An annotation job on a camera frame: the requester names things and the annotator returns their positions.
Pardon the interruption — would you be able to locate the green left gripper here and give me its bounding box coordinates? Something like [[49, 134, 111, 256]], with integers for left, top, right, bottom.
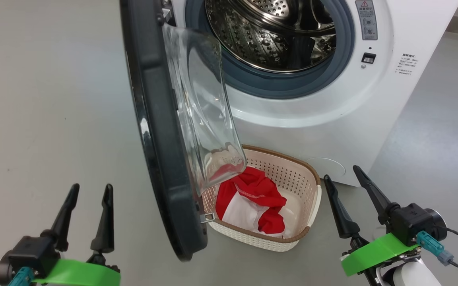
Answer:
[[32, 183, 121, 286]]

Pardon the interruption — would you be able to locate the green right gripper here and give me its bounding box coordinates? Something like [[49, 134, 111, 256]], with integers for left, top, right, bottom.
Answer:
[[323, 165, 420, 278]]

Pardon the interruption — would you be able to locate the red garment with white stitching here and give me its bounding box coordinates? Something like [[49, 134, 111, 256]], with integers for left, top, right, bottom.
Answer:
[[215, 166, 288, 221]]

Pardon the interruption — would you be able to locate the black round glass door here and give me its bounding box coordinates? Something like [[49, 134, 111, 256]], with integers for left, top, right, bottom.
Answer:
[[119, 0, 248, 262]]

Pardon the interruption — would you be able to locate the cream basket with brown rim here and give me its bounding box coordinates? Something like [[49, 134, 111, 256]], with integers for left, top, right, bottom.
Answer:
[[201, 144, 322, 253]]

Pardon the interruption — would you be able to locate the white front-load washing machine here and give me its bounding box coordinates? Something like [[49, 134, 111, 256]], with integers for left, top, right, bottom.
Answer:
[[161, 0, 458, 187]]

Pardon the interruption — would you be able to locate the right cable with teal plug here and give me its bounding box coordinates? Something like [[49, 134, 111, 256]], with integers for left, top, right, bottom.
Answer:
[[416, 228, 458, 274]]

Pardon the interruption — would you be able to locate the cable with teal plug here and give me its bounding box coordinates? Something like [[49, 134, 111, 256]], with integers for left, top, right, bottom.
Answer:
[[8, 267, 35, 286], [416, 228, 458, 274]]

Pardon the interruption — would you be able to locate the left cable with teal plug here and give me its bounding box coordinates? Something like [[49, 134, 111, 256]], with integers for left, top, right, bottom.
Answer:
[[8, 267, 35, 286]]

